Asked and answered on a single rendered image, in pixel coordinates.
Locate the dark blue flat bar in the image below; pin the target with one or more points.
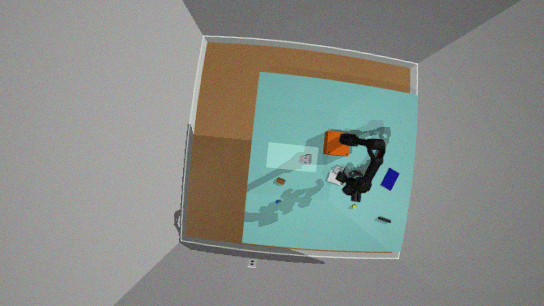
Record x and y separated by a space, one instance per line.
390 179

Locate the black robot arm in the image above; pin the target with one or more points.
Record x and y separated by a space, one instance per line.
363 184

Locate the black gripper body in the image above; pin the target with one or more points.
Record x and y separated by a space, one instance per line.
341 177

